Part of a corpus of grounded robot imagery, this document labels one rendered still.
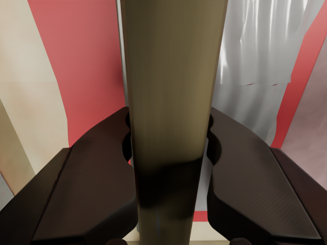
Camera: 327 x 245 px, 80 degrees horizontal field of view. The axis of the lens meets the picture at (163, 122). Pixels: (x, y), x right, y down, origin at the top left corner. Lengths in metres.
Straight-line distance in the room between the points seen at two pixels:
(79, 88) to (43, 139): 0.07
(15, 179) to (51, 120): 0.07
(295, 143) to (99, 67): 0.21
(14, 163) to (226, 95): 0.21
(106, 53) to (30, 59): 0.06
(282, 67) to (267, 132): 0.06
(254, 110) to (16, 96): 0.21
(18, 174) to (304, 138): 0.29
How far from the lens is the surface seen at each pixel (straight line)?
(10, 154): 0.24
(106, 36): 0.17
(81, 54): 0.18
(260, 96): 0.19
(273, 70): 0.19
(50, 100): 0.21
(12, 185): 0.25
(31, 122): 0.23
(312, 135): 0.25
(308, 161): 0.28
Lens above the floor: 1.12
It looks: 59 degrees down
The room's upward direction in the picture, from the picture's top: 179 degrees clockwise
